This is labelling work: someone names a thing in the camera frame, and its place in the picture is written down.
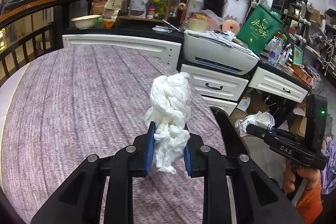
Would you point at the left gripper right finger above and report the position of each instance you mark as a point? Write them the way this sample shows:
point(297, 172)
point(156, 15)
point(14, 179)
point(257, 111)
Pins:
point(187, 159)

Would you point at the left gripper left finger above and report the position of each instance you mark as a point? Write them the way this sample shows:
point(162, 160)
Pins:
point(150, 143)

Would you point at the white tissue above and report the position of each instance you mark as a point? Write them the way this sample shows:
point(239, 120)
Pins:
point(170, 98)

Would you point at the orange right sleeve forearm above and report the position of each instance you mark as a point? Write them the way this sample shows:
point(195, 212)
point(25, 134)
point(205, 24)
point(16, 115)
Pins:
point(309, 205)

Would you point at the right hand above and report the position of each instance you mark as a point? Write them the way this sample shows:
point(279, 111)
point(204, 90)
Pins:
point(313, 177)

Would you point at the white drawer cabinet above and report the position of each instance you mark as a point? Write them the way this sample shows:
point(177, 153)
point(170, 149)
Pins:
point(217, 89)

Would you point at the white desk drawer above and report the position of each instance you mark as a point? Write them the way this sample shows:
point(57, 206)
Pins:
point(271, 83)

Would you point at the white printer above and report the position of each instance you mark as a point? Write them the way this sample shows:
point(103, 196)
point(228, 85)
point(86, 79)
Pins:
point(217, 50)

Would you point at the water bottle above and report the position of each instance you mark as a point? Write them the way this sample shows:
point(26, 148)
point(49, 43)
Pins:
point(275, 50)

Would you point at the beige tape roll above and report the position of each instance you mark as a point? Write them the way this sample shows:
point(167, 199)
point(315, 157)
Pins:
point(197, 25)

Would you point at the green tote bag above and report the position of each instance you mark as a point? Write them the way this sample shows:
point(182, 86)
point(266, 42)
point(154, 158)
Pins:
point(259, 29)

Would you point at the cream bowl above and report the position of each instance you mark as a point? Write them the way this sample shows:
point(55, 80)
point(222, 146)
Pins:
point(85, 22)

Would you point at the beige paper snack bag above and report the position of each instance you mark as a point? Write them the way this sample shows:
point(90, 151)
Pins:
point(111, 10)

